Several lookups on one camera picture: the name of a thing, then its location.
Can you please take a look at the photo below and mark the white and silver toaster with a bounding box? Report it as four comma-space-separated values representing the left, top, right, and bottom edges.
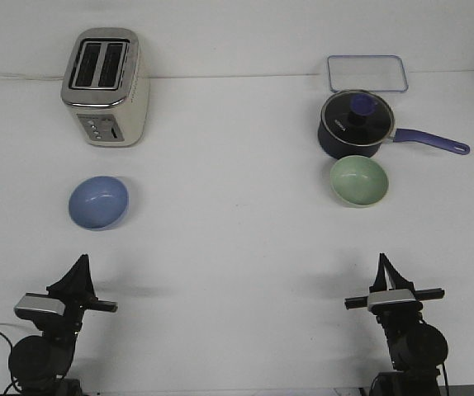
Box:
60, 27, 150, 148

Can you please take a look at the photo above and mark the blue bowl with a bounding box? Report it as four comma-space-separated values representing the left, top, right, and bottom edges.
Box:
68, 176, 130, 230

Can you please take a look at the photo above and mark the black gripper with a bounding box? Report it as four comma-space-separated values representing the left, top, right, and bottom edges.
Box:
45, 254, 117, 330
344, 252, 444, 324

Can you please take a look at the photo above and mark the green bowl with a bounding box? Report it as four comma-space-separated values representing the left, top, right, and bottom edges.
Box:
329, 155, 389, 207

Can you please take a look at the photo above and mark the glass pot lid blue knob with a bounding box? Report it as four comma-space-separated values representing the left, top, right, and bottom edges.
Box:
321, 90, 395, 146

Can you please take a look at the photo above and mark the dark blue saucepan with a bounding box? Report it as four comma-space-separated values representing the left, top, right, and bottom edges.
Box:
317, 96, 470, 159

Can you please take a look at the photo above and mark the clear container lid blue rim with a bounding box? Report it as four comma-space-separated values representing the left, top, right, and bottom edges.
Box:
326, 54, 409, 93

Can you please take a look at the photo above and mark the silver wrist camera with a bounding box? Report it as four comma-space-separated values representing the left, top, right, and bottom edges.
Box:
367, 289, 417, 314
14, 293, 65, 318

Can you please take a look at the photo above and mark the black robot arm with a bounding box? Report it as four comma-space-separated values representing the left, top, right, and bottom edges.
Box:
344, 252, 448, 395
8, 254, 118, 395

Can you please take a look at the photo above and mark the white toaster power cord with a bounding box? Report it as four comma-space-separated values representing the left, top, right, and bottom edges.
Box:
0, 70, 67, 82

